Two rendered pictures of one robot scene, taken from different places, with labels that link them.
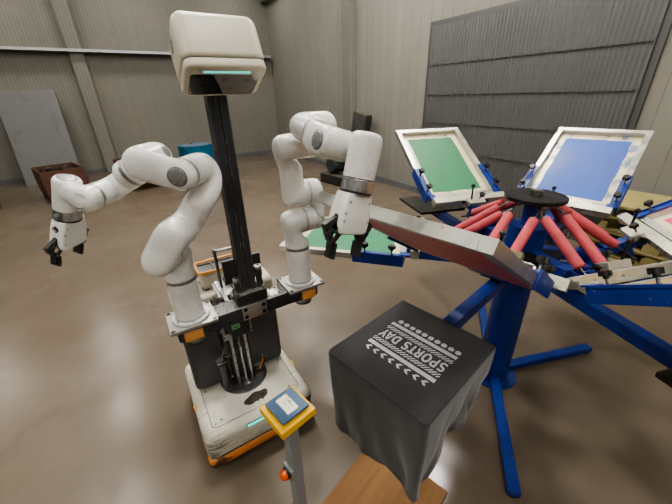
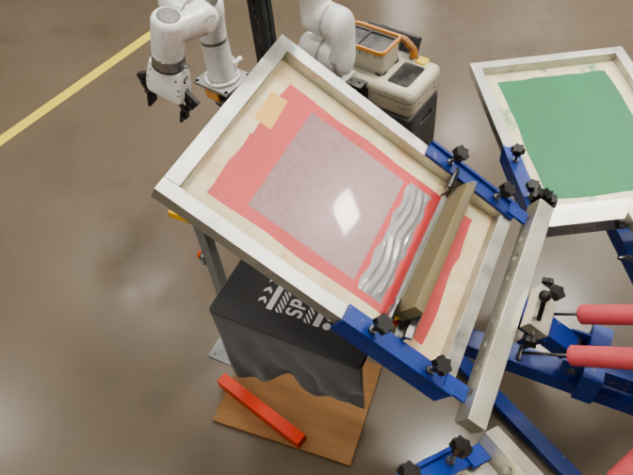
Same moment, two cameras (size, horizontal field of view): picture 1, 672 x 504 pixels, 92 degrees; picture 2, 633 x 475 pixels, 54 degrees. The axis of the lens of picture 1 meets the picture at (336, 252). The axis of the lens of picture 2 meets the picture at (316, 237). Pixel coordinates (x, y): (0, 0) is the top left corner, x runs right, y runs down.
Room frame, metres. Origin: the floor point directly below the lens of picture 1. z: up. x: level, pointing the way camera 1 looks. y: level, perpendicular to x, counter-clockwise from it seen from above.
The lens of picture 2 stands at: (0.65, -1.33, 2.47)
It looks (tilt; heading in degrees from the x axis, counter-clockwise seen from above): 51 degrees down; 73
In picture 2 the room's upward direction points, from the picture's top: 7 degrees counter-clockwise
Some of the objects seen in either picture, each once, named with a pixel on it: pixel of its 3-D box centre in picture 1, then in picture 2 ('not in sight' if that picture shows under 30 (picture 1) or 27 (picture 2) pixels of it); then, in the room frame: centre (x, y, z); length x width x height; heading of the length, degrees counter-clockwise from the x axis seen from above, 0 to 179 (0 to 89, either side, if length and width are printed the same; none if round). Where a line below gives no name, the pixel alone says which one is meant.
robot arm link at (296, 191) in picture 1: (300, 185); (316, 11); (1.18, 0.12, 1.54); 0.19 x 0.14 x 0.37; 118
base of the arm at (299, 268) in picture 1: (297, 262); not in sight; (1.20, 0.16, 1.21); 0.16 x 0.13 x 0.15; 32
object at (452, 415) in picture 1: (454, 417); (293, 369); (0.81, -0.43, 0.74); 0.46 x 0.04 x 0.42; 133
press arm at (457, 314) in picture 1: (470, 307); (476, 345); (1.29, -0.65, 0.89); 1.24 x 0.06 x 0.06; 133
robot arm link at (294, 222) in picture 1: (298, 228); (320, 58); (1.19, 0.15, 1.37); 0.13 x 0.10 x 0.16; 118
